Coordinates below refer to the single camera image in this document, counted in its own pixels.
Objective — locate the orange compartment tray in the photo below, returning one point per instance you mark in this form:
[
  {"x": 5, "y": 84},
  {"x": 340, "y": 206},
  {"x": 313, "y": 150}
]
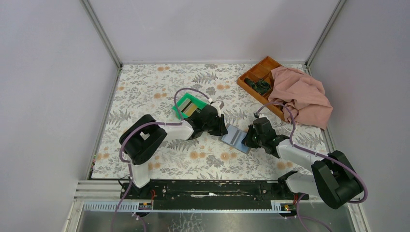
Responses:
[{"x": 259, "y": 72}]

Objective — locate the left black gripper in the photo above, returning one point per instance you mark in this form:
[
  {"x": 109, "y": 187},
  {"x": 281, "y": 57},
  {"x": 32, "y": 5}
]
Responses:
[{"x": 216, "y": 124}]

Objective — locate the aluminium frame post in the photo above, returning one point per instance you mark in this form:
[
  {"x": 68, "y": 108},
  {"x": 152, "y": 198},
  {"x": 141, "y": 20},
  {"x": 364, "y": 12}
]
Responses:
[
  {"x": 101, "y": 32},
  {"x": 333, "y": 17}
]

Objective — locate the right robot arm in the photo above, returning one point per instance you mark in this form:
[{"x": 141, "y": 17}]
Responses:
[{"x": 332, "y": 177}]

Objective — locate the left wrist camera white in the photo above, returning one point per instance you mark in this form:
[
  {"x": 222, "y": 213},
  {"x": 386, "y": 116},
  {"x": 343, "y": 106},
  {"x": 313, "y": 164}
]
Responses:
[{"x": 218, "y": 105}]

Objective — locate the aluminium frame post left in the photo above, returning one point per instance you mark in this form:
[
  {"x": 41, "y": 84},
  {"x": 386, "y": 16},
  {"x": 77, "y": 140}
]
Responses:
[{"x": 101, "y": 32}]

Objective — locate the dark green patterned cloth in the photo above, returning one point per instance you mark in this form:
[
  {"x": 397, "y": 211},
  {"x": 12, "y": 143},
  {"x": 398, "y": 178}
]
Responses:
[{"x": 261, "y": 86}]

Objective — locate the green plastic bin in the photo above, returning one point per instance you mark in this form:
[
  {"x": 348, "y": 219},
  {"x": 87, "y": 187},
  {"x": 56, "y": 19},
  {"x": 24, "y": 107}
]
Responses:
[{"x": 201, "y": 104}]

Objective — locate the pink cloth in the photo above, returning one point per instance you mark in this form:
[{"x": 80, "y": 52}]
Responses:
[{"x": 303, "y": 95}]

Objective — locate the card stack in bin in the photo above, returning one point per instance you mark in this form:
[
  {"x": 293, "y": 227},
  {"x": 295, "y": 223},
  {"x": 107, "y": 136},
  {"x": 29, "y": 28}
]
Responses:
[{"x": 187, "y": 107}]

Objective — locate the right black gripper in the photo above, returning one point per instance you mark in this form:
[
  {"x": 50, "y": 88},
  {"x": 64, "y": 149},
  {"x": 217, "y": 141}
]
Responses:
[{"x": 254, "y": 138}]

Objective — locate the aluminium frame post right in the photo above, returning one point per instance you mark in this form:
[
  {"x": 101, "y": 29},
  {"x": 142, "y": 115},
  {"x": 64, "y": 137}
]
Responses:
[{"x": 333, "y": 17}]

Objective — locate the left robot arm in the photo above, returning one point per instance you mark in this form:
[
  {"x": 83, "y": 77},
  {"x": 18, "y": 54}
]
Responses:
[{"x": 141, "y": 141}]

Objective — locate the grey leather card holder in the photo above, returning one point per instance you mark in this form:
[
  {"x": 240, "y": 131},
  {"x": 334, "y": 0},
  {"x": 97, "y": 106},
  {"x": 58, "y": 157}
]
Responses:
[{"x": 234, "y": 139}]

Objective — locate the floral table mat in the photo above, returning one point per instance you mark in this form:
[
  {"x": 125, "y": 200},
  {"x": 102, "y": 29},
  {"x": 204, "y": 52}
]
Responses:
[{"x": 151, "y": 89}]

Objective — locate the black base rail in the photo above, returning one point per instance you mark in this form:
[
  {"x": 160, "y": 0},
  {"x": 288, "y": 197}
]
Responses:
[{"x": 211, "y": 194}]

